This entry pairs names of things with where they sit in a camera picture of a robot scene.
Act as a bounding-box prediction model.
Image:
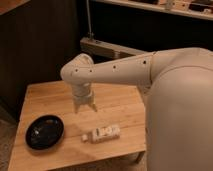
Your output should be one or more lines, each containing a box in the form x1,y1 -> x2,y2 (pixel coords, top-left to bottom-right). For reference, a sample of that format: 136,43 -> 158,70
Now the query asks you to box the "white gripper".
73,92 -> 97,113

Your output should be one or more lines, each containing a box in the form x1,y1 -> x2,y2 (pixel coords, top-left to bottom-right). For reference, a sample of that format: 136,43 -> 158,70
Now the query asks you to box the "white plastic bottle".
81,124 -> 120,143

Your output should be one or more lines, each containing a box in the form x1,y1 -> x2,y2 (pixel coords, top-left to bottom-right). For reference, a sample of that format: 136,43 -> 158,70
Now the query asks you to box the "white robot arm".
60,48 -> 213,171

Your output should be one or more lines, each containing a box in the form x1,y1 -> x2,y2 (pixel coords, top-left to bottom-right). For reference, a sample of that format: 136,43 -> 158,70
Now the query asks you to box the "black ceramic bowl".
25,115 -> 64,150

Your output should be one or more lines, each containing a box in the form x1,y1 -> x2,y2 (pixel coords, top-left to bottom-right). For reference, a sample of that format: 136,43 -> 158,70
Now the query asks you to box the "wooden table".
8,81 -> 146,171

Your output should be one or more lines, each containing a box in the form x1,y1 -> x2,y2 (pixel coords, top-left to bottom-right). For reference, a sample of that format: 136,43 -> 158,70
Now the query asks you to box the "grey metal beam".
80,37 -> 144,59

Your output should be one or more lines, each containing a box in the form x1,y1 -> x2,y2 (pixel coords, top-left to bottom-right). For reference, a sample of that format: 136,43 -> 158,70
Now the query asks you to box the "metal vertical pole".
86,0 -> 94,40

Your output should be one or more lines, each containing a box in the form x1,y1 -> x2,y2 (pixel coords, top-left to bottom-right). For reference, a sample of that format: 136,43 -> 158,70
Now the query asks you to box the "white upper shelf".
93,0 -> 213,21

